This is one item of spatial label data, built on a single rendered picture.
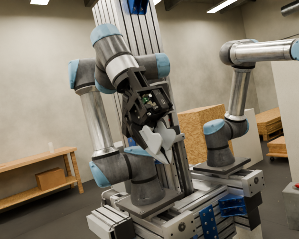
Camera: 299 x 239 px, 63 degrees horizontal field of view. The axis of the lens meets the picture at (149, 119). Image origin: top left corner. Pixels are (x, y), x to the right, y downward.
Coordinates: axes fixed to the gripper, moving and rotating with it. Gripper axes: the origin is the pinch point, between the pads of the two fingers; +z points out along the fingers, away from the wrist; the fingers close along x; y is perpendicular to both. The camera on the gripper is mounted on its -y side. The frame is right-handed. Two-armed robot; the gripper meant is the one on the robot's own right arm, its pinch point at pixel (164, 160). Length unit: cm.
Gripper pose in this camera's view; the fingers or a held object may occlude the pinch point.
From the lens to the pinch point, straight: 53.0
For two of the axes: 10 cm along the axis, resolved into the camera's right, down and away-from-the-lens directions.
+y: 4.0, -5.1, -7.6
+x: 8.0, -2.1, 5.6
